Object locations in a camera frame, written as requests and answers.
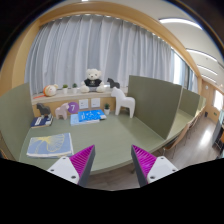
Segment orange round plush toy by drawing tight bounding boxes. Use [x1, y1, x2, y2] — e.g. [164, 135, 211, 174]
[43, 84, 58, 97]

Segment potted plant on sill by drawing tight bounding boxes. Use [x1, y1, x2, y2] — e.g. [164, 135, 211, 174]
[72, 83, 77, 94]
[62, 84, 68, 94]

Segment white teddy bear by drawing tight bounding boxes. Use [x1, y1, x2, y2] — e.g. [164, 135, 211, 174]
[80, 69, 105, 93]

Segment right potted plant on sill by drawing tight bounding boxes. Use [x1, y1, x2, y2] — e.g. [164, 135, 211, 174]
[72, 83, 77, 94]

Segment green desk partition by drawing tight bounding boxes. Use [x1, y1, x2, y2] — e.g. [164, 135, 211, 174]
[128, 75, 182, 139]
[0, 83, 34, 160]

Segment large white wooden horse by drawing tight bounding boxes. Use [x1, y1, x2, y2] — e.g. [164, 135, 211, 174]
[111, 87, 135, 117]

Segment folded blue yellow towel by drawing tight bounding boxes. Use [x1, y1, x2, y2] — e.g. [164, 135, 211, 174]
[27, 133, 73, 158]

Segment dark grey horse figure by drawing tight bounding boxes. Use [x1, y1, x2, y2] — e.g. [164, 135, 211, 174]
[36, 103, 51, 116]

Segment black horse figure on sill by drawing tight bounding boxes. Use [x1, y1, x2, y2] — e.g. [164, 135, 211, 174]
[107, 78, 120, 89]

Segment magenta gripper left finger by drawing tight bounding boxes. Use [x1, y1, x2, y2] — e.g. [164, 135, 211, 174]
[48, 145, 95, 187]

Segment left potted plant on sill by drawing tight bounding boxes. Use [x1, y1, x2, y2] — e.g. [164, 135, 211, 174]
[62, 84, 68, 94]

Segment dark blue book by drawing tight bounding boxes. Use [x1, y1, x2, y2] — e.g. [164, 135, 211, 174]
[31, 116, 53, 128]

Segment green right desk partition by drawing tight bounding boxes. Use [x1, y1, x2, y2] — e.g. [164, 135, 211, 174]
[128, 75, 182, 139]

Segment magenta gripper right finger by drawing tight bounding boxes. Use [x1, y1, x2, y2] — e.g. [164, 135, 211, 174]
[131, 145, 178, 187]

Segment white curtain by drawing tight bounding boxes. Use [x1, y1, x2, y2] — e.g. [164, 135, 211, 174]
[24, 15, 173, 94]

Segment green left desk partition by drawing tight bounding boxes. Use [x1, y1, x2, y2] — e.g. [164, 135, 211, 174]
[0, 83, 34, 160]

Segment small pink wooden horse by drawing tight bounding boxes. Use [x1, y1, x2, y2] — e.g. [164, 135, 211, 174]
[55, 103, 69, 120]

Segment small potted plant on desk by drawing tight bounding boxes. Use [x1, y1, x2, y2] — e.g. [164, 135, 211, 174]
[104, 103, 110, 115]

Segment purple round number sign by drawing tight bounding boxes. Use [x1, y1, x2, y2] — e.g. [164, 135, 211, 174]
[68, 102, 79, 114]

